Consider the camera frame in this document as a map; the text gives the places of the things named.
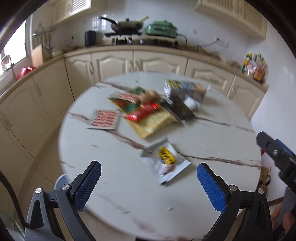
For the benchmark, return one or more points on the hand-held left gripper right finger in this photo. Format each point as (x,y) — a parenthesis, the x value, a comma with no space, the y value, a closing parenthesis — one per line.
(210,187)

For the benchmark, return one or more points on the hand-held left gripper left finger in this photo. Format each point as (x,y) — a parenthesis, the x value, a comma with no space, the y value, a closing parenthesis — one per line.
(87,185)

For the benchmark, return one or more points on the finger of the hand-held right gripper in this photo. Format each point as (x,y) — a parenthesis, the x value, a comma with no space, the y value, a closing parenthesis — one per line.
(285,148)
(268,144)

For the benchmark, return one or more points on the blue trash bin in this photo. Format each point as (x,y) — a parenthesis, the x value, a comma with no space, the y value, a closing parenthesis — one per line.
(61,181)

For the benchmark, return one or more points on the white packet with yellow label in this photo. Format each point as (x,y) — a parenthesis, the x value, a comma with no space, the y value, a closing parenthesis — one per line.
(165,162)

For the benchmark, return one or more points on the green fish snack wrapper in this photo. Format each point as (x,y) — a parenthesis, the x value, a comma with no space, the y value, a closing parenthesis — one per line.
(126,100)

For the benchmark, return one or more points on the ginger root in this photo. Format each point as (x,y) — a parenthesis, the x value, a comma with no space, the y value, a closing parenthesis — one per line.
(150,95)

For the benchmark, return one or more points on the person's right hand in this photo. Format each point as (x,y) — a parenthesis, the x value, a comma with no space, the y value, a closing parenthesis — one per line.
(290,221)

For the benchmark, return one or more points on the colourful bag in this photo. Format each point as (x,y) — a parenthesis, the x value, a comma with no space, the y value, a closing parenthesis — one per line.
(266,178)

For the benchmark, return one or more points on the round marble table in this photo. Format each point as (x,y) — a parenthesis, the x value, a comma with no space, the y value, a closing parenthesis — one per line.
(115,185)

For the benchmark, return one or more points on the red white patterned packet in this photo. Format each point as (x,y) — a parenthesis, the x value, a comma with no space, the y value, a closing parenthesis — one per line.
(105,118)

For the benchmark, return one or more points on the cluster of condiment bottles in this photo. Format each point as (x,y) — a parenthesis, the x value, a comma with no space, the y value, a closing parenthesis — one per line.
(254,66)

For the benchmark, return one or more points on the black snack packet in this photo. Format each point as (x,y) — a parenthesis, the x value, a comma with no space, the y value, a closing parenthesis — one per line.
(181,110)

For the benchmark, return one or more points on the white crumpled wrapper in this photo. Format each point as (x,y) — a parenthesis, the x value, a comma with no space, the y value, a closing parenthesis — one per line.
(192,103)

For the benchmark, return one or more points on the yellow packet with red label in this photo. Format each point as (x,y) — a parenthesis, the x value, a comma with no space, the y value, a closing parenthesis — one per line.
(149,122)

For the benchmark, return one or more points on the milk carton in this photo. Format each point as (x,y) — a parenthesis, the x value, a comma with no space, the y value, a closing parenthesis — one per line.
(185,89)

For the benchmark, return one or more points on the cream lower cabinets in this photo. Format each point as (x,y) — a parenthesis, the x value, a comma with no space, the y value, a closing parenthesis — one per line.
(115,62)

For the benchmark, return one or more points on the red basket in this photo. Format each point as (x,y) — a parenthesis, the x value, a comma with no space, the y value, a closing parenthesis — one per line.
(25,72)

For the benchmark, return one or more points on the large lattice door cabinet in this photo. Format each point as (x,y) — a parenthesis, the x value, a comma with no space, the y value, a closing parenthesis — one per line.
(233,14)

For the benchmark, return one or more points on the wooden cutting board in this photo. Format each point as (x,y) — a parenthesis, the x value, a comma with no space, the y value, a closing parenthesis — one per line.
(37,56)

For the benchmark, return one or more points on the black kettle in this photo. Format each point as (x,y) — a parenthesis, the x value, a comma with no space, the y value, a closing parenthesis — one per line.
(90,38)

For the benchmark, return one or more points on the metal faucet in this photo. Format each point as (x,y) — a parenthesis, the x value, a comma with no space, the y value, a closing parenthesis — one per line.
(5,62)

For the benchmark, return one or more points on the black gas stove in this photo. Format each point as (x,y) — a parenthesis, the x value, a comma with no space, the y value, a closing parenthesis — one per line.
(143,41)

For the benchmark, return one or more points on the hanging utensil rack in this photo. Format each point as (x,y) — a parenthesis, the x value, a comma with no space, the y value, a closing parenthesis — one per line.
(44,34)

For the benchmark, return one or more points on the green electric cooker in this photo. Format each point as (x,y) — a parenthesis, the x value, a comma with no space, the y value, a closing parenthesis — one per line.
(161,29)

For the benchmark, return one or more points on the window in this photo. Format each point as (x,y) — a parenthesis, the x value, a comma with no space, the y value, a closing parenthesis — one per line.
(13,46)

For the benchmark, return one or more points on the wok with lid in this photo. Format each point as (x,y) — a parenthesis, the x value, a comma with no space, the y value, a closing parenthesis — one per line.
(126,25)

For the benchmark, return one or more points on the small lattice door cabinet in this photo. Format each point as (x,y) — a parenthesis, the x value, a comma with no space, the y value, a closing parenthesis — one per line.
(71,10)

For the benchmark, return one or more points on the wall outlet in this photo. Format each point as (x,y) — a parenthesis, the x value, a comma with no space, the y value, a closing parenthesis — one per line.
(221,42)

